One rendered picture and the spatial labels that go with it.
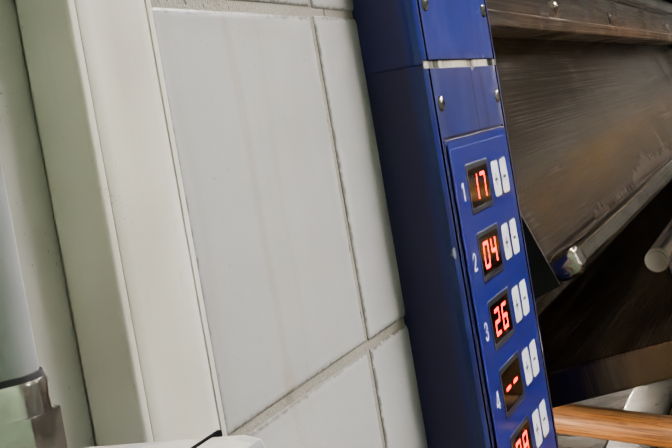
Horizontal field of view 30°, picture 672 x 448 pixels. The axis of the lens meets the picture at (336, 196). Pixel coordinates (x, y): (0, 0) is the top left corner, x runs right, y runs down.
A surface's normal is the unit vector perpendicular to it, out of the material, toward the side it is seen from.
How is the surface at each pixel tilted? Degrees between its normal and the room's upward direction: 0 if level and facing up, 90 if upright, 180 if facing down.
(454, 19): 90
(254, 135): 90
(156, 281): 90
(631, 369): 90
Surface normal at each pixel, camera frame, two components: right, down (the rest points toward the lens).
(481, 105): 0.92, -0.14
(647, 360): -0.34, 0.11
